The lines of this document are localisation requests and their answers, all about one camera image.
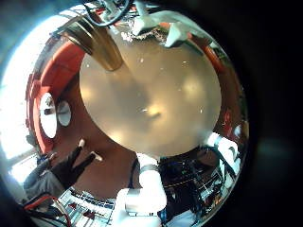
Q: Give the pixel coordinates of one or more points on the person in grey shirt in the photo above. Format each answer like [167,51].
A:
[64,171]

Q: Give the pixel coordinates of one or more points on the orange sofa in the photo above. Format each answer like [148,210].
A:
[60,72]

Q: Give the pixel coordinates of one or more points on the small white round stool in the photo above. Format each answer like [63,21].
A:
[64,113]

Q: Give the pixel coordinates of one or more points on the large white round stool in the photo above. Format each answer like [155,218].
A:
[48,115]

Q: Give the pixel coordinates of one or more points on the black equipment stand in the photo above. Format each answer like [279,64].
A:
[186,179]

